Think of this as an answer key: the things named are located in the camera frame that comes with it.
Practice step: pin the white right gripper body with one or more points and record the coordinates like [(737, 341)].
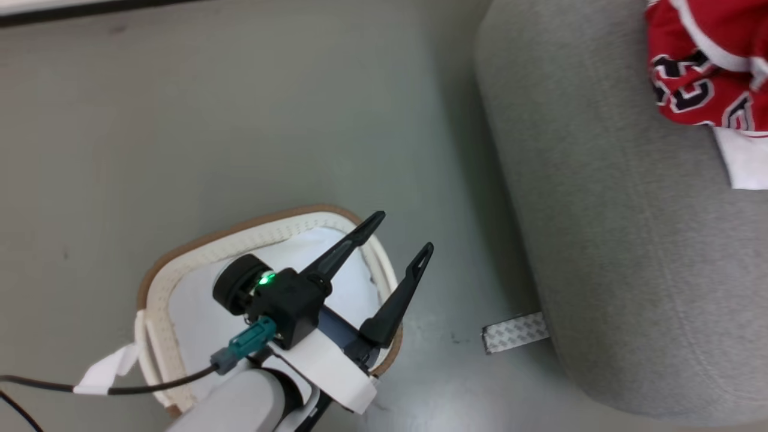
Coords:
[(336, 366)]

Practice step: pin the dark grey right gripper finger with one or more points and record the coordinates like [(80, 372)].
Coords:
[(348, 249), (396, 306)]

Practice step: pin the white garment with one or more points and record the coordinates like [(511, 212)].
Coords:
[(747, 162)]

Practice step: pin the red and white jersey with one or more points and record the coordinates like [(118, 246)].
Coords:
[(678, 36)]

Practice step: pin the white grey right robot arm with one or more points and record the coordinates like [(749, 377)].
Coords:
[(240, 402)]

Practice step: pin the white perforated laundry basket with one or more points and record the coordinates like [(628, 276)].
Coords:
[(180, 270)]

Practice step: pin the patterned grey tape strip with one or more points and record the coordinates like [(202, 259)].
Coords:
[(516, 332)]

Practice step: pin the grey fabric sofa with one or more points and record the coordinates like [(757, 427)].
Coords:
[(630, 240)]

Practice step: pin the dark baseboard strip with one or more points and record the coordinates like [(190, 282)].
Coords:
[(60, 18)]

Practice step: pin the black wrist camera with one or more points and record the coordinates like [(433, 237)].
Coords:
[(288, 303)]

